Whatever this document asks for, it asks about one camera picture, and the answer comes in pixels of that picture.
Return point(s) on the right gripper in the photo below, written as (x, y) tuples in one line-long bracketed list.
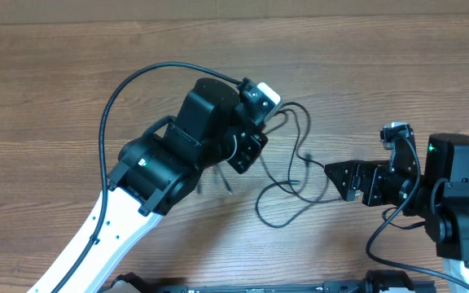
[(374, 176)]

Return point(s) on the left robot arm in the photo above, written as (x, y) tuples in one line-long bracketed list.
[(155, 171)]

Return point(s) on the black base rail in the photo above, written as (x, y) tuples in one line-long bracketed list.
[(375, 281)]

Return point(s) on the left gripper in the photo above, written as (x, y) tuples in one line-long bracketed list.
[(252, 145)]

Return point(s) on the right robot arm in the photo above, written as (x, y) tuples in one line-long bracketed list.
[(436, 191)]

